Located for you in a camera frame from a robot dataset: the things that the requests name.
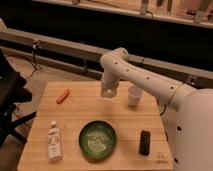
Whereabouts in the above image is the white sponge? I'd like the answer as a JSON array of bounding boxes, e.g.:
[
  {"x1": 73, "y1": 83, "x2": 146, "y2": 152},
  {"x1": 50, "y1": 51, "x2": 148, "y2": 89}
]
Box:
[{"x1": 101, "y1": 89, "x2": 114, "y2": 98}]

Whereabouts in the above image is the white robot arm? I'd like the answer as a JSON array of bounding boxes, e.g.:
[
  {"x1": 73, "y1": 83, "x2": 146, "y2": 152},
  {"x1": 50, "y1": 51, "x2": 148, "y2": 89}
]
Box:
[{"x1": 100, "y1": 48, "x2": 213, "y2": 171}]

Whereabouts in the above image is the green ridged bowl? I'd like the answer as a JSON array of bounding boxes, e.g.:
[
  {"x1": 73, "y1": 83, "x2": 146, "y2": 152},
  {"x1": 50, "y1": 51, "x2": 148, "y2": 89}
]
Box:
[{"x1": 79, "y1": 120, "x2": 117, "y2": 161}]

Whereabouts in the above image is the black rectangular block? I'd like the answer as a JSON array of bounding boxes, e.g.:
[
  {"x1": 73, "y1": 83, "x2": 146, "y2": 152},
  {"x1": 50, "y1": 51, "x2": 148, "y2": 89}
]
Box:
[{"x1": 139, "y1": 130, "x2": 151, "y2": 156}]

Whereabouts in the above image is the white plastic bottle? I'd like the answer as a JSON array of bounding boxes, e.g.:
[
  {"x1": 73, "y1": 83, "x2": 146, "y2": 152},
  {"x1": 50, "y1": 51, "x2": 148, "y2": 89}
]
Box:
[{"x1": 48, "y1": 121, "x2": 62, "y2": 161}]

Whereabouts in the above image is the black hanging cable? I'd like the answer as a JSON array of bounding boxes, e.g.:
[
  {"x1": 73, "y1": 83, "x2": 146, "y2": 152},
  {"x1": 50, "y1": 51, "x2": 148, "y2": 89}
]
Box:
[{"x1": 30, "y1": 39, "x2": 43, "y2": 79}]

